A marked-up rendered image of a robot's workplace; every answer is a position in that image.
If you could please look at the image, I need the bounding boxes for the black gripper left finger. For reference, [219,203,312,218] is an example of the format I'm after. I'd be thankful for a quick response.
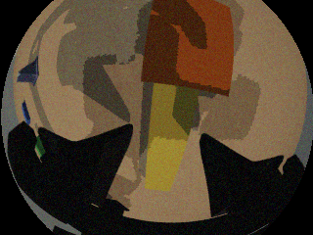
[38,124,133,208]

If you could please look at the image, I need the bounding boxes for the blue rectangular block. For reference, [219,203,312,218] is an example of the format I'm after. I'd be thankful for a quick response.
[22,102,30,124]

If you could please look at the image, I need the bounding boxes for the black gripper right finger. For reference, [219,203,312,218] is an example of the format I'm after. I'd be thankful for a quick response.
[200,133,285,218]

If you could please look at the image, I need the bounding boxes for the green block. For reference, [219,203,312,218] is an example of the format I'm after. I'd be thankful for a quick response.
[35,136,46,157]

